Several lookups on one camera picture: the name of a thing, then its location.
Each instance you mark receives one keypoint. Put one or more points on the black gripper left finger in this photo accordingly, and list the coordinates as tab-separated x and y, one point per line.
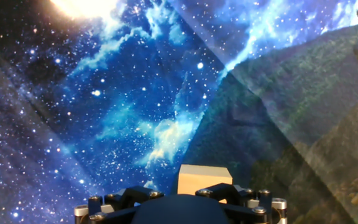
110	208

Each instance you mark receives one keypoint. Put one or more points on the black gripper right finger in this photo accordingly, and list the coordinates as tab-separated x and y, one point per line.
247	211

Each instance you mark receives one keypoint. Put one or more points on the small wooden cube block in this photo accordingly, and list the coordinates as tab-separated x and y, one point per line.
200	179

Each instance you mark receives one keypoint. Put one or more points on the galaxy print tablecloth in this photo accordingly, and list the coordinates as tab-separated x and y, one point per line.
135	93

